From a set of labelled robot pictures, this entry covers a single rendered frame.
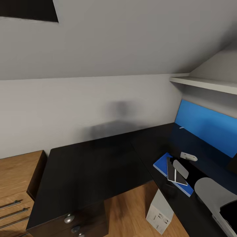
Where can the keyboard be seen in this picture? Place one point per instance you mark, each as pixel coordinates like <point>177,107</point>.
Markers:
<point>220,226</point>

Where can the cabinet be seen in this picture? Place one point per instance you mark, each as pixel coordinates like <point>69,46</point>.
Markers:
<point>20,177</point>
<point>88,222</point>

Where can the monitor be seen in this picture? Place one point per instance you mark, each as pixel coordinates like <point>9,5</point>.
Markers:
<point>232,165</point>

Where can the desk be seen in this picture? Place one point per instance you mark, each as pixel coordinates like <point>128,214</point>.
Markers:
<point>80,175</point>

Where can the folder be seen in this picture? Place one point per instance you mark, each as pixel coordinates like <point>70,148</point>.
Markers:
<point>161,165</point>

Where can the notebook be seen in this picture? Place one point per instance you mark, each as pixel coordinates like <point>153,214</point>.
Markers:
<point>170,170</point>

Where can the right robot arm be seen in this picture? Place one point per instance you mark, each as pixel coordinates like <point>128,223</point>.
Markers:
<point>221,202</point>

